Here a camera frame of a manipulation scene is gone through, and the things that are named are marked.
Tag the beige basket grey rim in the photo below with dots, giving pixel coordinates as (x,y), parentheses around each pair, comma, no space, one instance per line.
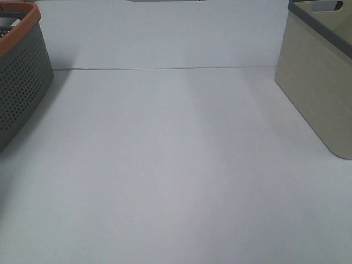
(314,69)

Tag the grey perforated basket orange rim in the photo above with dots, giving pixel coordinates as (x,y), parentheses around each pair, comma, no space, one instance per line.
(26,69)

